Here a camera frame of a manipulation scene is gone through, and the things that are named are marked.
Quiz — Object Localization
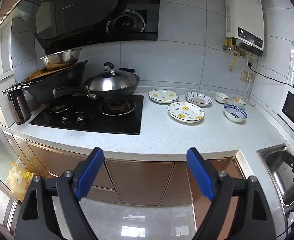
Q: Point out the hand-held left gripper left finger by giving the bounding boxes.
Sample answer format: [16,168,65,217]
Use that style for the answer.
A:
[14,147,104,240]

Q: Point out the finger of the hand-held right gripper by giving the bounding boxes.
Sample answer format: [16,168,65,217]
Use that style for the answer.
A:
[282,151,294,167]

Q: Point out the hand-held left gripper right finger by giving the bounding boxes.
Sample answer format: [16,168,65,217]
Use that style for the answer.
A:
[186,147,277,240]

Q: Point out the small bowl with orange flowers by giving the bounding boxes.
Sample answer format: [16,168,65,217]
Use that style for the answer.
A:
[233,97,246,109]

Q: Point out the white bowl with brown rim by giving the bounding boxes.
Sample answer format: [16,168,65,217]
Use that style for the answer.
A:
[214,92,229,104]

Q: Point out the steel sink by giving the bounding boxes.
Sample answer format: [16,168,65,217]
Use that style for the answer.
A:
[256,144,294,217]

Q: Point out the white microwave oven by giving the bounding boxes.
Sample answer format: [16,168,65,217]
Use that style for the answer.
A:
[277,90,294,141]

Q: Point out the black gas stove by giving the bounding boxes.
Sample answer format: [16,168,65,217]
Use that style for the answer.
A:
[29,95,144,135]

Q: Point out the large yellow patterned white plate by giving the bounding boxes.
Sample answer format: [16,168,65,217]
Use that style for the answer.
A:
[167,101,205,123]

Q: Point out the blue patterned bowl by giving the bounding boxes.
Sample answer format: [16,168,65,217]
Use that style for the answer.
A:
[224,104,247,123]

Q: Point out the yellow plastic bag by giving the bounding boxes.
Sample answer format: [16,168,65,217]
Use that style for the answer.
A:
[9,161,34,202]

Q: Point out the striped deep plate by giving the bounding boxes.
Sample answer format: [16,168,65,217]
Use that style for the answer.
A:
[185,91,213,106]

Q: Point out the small yellow patterned white plate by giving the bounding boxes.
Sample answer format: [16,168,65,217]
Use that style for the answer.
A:
[148,89,179,104]

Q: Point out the steel wok lid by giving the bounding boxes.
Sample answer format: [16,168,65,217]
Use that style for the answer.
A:
[84,62,140,92]

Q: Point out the large black wok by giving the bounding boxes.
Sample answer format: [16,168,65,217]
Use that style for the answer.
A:
[2,60,89,105]

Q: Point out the steel kettle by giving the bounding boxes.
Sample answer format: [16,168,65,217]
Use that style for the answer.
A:
[7,90,32,125]

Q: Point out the wooden pot lid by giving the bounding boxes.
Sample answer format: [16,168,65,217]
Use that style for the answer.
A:
[21,66,75,84]

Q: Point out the brass pipe valves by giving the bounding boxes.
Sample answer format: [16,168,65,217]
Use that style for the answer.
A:
[222,38,255,71]

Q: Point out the steel basin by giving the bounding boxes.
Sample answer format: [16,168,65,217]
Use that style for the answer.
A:
[39,48,83,71]

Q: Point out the white water heater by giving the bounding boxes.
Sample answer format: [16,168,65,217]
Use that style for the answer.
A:
[224,0,265,57]

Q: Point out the black range hood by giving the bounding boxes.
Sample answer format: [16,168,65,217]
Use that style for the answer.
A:
[17,0,161,53]

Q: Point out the black power cable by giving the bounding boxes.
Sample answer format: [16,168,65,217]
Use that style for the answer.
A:
[247,59,288,85]

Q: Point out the white power cable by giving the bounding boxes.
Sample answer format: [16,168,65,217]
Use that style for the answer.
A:
[244,79,257,106]

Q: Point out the black wok with long handle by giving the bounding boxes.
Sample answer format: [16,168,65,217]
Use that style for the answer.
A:
[53,67,140,103]

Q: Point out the beige wall socket plate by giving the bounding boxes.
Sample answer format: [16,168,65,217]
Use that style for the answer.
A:
[240,71,255,83]

